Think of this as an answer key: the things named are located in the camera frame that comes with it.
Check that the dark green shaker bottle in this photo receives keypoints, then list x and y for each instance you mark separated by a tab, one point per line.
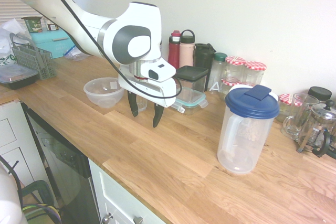
203	58

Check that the small brown labelled jar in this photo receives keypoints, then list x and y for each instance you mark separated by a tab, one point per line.
51	26

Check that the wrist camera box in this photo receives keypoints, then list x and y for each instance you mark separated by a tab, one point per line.
160	70

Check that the pale green cabinet drawer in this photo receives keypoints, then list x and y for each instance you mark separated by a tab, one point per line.
118	197

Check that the white cabinet side panel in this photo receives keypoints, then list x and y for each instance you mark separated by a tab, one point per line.
18	142

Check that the green oatmeal cup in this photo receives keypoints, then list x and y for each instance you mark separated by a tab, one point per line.
32	24

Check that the glass french press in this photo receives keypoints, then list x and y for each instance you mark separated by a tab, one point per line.
319	127

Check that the pink water bottle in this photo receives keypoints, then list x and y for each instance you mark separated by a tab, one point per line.
186	53

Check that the clear jar with green lid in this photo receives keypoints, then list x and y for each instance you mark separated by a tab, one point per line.
218	72

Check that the clear pitcher with blue lid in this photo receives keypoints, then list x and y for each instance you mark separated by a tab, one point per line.
244	140

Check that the jar with black lid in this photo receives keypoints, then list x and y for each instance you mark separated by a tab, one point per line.
319	93

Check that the black dishwasher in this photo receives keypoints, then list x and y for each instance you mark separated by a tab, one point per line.
65	161

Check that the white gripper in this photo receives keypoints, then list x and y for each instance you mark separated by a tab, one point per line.
157	91

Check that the clear plastic bowl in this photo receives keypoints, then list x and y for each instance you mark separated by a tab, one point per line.
105	95

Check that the white plastic bag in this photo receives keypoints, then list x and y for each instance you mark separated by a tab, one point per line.
6	45

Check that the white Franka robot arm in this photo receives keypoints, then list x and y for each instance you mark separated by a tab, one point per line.
136	16

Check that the black food container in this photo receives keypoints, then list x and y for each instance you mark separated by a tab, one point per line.
15	77

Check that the clear zip bag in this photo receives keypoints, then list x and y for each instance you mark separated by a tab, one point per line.
74	54

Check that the clear drinking glass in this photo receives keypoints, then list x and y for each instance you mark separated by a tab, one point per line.
143	104

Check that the grey cutlery basket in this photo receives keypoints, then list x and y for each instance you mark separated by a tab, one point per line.
39	61

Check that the jam jar red checkered lid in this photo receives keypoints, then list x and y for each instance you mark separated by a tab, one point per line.
253	73
286	103
235	68
229	85

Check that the window blind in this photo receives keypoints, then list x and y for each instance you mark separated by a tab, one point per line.
13	5

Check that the clear container with black lid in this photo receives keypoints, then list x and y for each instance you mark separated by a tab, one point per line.
193	73

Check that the red water bottle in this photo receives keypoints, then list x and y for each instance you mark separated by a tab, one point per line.
173	53

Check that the metal cabinet knob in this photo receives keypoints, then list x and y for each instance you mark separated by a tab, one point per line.
107	218
138	220

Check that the glass container with green lid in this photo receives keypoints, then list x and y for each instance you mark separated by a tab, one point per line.
190	100

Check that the teal bread box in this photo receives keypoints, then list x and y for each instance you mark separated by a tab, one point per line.
52	43

